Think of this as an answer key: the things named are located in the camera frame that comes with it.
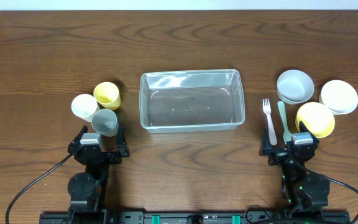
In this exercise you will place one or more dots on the clear plastic container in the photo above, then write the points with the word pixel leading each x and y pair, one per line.
pixel 191 100

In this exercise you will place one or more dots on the white plastic cup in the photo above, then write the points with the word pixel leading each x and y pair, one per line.
pixel 84 106

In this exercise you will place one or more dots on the yellow plastic bowl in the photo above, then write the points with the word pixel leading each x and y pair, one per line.
pixel 317 118

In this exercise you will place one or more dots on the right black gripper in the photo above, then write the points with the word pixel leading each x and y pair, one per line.
pixel 278 155

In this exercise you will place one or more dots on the grey plastic bowl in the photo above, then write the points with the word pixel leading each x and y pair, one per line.
pixel 295 86

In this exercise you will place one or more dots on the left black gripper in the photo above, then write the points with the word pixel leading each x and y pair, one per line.
pixel 122 151

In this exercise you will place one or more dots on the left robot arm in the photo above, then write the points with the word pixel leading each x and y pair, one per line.
pixel 87 189

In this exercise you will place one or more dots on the pink plastic fork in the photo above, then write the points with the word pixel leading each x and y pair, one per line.
pixel 271 131

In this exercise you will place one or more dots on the grey plastic cup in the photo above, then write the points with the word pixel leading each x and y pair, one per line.
pixel 105 122

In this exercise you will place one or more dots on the white plastic bowl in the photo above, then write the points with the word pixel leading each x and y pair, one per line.
pixel 339 96

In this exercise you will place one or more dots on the yellow plastic cup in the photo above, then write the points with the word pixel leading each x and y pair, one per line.
pixel 107 94

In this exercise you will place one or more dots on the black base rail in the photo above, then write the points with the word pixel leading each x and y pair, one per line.
pixel 137 217

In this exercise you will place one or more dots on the mint green plastic spoon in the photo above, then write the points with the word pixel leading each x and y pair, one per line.
pixel 286 132

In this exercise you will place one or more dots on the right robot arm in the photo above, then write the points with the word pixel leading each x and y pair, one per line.
pixel 307 193

